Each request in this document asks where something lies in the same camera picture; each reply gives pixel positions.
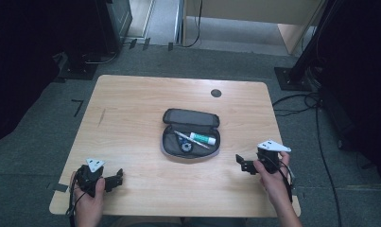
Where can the dark grey pencil case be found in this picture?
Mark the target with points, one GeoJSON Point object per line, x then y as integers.
{"type": "Point", "coordinates": [191, 145]}

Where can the black stand with base plate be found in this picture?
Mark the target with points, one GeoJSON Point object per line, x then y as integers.
{"type": "Point", "coordinates": [301, 56]}

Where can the light wooden furniture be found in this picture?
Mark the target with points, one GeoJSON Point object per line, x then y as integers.
{"type": "Point", "coordinates": [257, 12]}

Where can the person's right hand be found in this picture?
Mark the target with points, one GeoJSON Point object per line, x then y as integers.
{"type": "Point", "coordinates": [274, 186]}

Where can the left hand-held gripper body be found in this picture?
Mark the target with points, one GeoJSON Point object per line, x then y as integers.
{"type": "Point", "coordinates": [88, 181]}

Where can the black floor tape corner mark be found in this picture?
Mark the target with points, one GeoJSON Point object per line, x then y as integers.
{"type": "Point", "coordinates": [78, 107]}

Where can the round dark table grommet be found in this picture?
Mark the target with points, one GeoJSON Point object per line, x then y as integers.
{"type": "Point", "coordinates": [216, 93]}

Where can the silver pen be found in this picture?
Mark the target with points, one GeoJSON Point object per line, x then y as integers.
{"type": "Point", "coordinates": [194, 142]}

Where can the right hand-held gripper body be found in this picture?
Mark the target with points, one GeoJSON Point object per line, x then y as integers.
{"type": "Point", "coordinates": [270, 160]}

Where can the white green glue stick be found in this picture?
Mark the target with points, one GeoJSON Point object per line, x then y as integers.
{"type": "Point", "coordinates": [202, 138]}

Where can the person's left hand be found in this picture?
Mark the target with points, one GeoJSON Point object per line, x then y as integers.
{"type": "Point", "coordinates": [90, 205]}

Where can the grey floor tape strip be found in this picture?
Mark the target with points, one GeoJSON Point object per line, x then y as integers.
{"type": "Point", "coordinates": [57, 187]}

